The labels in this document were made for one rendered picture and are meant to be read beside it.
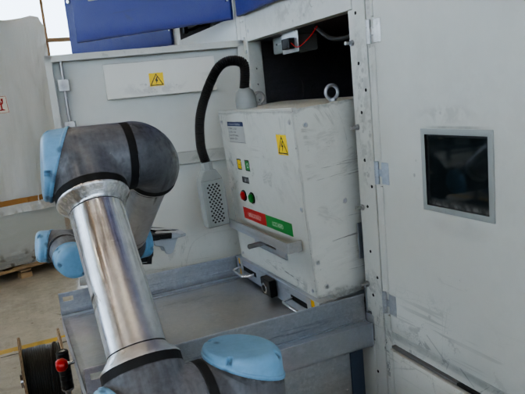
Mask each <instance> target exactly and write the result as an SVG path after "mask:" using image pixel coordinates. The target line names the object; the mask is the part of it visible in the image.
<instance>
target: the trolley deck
mask: <svg viewBox="0 0 525 394"><path fill-rule="evenodd" d="M153 300H154V303H155V308H156V310H157V313H158V316H159V320H160V323H161V326H162V330H163V333H164V335H165V339H166V341H167V342H168V343H169V344H171V345H175V344H178V343H181V342H186V341H189V340H192V339H196V338H201V337H204V336H207V335H212V334H216V333H218V332H222V331H226V330H230V329H233V328H238V327H241V326H245V325H247V324H253V323H256V322H259V321H264V320H267V319H270V318H274V317H279V316H282V315H285V314H288V313H294V312H293V311H292V310H289V309H288V308H287V307H286V306H284V305H283V304H282V301H283V300H281V299H279V298H278V297H273V298H270V297H269V296H268V295H266V294H264V293H263V289H262V287H261V286H259V285H257V284H256V283H255V282H253V281H251V280H250V279H248V278H239V279H236V280H233V281H226V282H223V283H219V284H215V285H210V286H206V287H202V288H197V289H192V290H189V291H186V292H179V293H176V294H172V295H166V296H163V297H159V298H155V299H153ZM62 325H63V330H64V333H65V336H66V340H67V343H68V346H69V349H70V353H71V356H72V359H73V360H74V361H75V364H74V366H75V369H76V372H77V377H78V379H79V382H80V387H81V389H82V392H83V394H87V393H86V391H87V386H86V381H85V377H84V369H85V368H89V367H93V366H97V365H100V364H105V363H107V359H106V356H105V350H104V347H103V344H102V339H101V336H100V332H99V329H98V324H97V321H96V317H95V313H90V314H86V315H82V316H79V317H73V318H69V319H65V320H63V318H62ZM370 346H374V338H373V322H372V323H370V322H368V321H363V322H360V323H357V324H353V325H349V326H347V327H343V328H339V329H336V330H333V331H329V332H326V333H323V334H320V335H315V336H312V337H309V338H304V339H302V340H298V341H296V342H291V343H288V344H285V345H282V346H278V348H279V350H280V352H281V356H282V361H283V367H284V370H285V374H286V373H288V372H291V371H295V370H298V369H301V368H303V367H308V366H310V365H313V364H317V363H320V362H323V361H325V360H330V359H333V358H335V357H338V356H343V355H345V354H348V353H352V352H355V351H358V350H361V349H365V348H367V347H370Z"/></svg>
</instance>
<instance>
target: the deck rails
mask: <svg viewBox="0 0 525 394"><path fill-rule="evenodd" d="M237 266H238V265H237V260H236V256H229V257H226V258H222V259H218V260H211V261H207V262H204V263H197V264H193V265H189V266H186V267H178V268H175V269H171V270H165V271H160V272H156V273H153V274H146V278H147V280H148V285H149V288H150V290H151V294H152V298H153V299H155V298H159V297H163V296H169V295H172V294H176V293H179V292H186V291H189V290H192V289H197V288H202V287H206V286H210V285H215V284H219V283H223V282H226V281H233V280H236V279H239V278H241V277H239V276H238V275H236V274H235V273H234V272H233V271H232V269H234V268H235V267H237ZM58 295H59V304H60V309H61V314H62V319H63V320H65V319H69V318H73V317H79V316H82V315H86V314H90V313H94V309H93V306H92V302H91V297H90V293H89V291H88V288H81V289H78V290H73V291H69V292H63V293H59V294H58ZM67 296H73V299H72V300H69V301H65V302H63V297H67ZM363 321H366V316H365V303H364V294H360V295H354V296H352V297H348V298H345V299H340V300H337V301H334V302H331V303H325V304H323V305H319V306H314V307H311V308H308V309H304V310H299V311H296V312H294V313H288V314H285V315H282V316H279V317H274V318H270V319H267V320H264V321H259V322H256V323H253V324H247V325H245V326H241V327H238V328H233V329H230V330H226V331H222V332H218V333H216V334H212V335H207V336H204V337H201V338H196V339H192V340H189V341H186V342H181V343H178V344H175V345H174V346H176V347H178V348H179V349H180V351H181V354H182V357H183V360H184V362H185V363H187V362H189V361H192V360H197V359H199V358H201V357H202V356H201V350H202V346H203V345H204V343H205V342H208V340H210V339H211V338H215V337H217V336H221V335H232V334H243V335H255V336H259V337H262V338H265V339H268V340H270V341H271V342H273V343H274V344H275V345H276V346H282V345H285V344H288V343H291V342H296V341H298V340H302V339H304V338H309V337H312V336H315V335H320V334H323V333H326V332H329V331H333V330H336V329H339V328H343V327H347V326H349V325H353V324H357V323H360V322H363ZM105 365H106V363H105V364H100V365H97V366H93V367H89V368H85V369H84V377H85V381H86V386H87V391H86V393H87V394H94V392H95V391H96V390H98V388H100V387H102V385H101V382H100V378H95V379H92V380H91V376H90V374H93V373H96V372H99V371H103V369H104V367H105Z"/></svg>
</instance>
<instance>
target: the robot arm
mask: <svg viewBox="0 0 525 394"><path fill-rule="evenodd" d="M40 164H41V190H42V196H43V200H44V201H45V202H50V203H53V202H55V205H56V208H57V210H58V212H59V213H60V214H61V215H62V216H64V217H67V218H69V219H70V222H71V225H72V228H73V229H64V230H53V229H50V230H47V231H39V232H38V233H37V234H36V236H35V256H36V259H37V261H38V262H40V263H51V262H53V265H54V267H55V269H56V270H57V271H58V272H59V273H61V274H62V275H63V276H65V277H67V278H80V277H82V276H85V278H86V282H87V287H88V291H89V293H90V297H91V302H92V306H93V309H94V312H95V317H96V321H97V324H98V329H99V332H100V336H101V339H102V344H103V347H104V350H105V356H106V359H107V363H106V365H105V367H104V369H103V371H102V373H101V374H100V376H99V377H100V382H101V385H102V387H100V388H98V390H96V391H95V392H94V394H286V392H285V382H284V378H285V370H284V367H283V361H282V356H281V352H280V350H279V348H278V347H277V346H276V345H275V344H274V343H273V342H271V341H270V340H268V339H265V338H262V337H259V336H255V335H243V334H232V335H221V336H217V337H215V338H211V339H210V340H208V342H205V343H204V345H203V346H202V350H201V356H202V357H201V358H199V359H197V360H192V361H189V362H187V363H185V362H184V360H183V357H182V354H181V351H180V349H179V348H178V347H176V346H174V345H171V344H169V343H168V342H167V341H166V339H165V335H164V333H163V329H162V326H161V323H160V320H159V316H158V313H157V310H156V308H155V303H154V300H153V298H152V294H151V290H150V288H149V285H148V280H147V278H146V275H145V271H144V268H143V265H142V264H152V257H153V250H154V249H153V247H154V245H155V246H159V247H160V249H161V250H162V251H165V253H166V254H171V253H172V252H173V251H174V247H175V245H176V242H177V239H178V238H179V237H183V236H185V235H186V233H184V232H183V231H181V230H179V229H173V228H164V227H152V224H153V222H154V220H155V217H156V214H157V213H158V210H159V207H160V205H161V202H162V200H163V197H164V195H165V194H167V193H169V192H170V191H171V190H172V188H173V186H174V185H175V183H176V181H177V177H178V174H179V169H180V164H179V158H178V155H177V151H176V149H175V148H174V146H173V143H172V142H171V140H169V139H168V137H167V136H166V135H165V134H164V133H162V132H161V131H160V130H159V129H157V128H155V127H153V126H152V125H149V124H146V123H143V122H138V121H125V122H122V123H112V124H96V125H88V126H79V127H70V126H66V127H64V128H59V129H53V130H48V131H46V132H45V133H44V134H43V135H42V136H41V142H40ZM145 262H147V263H145Z"/></svg>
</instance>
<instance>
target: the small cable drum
mask: <svg viewBox="0 0 525 394"><path fill-rule="evenodd" d="M56 332H57V339H58V342H52V344H51V345H50V344H48V345H45V344H41V345H37V346H33V347H32V346H31V347H29V348H26V349H22V346H21V342H20V338H17V345H18V352H19V357H20V366H21V375H20V382H21V386H22V388H24V389H25V393H26V394H66V393H65V392H63V391H62V387H61V381H60V377H59V372H58V371H57V370H56V367H55V362H56V361H57V359H56V352H57V351H58V350H60V349H64V348H63V341H62V338H61V335H60V331H59V328H56Z"/></svg>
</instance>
